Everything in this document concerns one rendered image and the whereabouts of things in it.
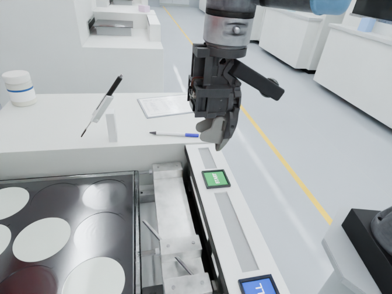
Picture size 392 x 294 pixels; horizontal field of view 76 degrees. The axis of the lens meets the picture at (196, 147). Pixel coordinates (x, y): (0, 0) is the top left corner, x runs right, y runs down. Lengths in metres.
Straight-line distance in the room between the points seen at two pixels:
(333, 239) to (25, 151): 0.80
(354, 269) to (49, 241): 0.66
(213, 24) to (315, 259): 1.57
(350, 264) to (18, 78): 1.02
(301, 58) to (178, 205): 4.57
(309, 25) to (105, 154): 4.50
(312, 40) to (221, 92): 4.63
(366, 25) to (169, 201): 3.66
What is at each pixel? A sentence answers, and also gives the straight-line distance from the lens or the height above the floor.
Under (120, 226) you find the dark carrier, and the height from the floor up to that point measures 0.90.
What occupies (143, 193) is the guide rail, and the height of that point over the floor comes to 0.85.
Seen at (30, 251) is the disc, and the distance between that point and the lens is 0.60.
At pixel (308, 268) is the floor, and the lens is 1.73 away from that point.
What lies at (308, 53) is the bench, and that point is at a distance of 5.07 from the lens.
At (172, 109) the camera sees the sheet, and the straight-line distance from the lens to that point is 0.85.
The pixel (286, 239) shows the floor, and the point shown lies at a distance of 1.80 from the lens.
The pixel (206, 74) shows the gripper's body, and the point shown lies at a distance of 0.43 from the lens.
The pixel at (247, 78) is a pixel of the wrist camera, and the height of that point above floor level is 1.21.
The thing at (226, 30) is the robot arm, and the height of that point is 1.28.
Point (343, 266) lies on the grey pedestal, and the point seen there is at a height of 0.82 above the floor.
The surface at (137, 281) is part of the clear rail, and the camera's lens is 0.51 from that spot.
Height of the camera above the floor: 1.35
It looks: 35 degrees down
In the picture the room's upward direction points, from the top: 5 degrees clockwise
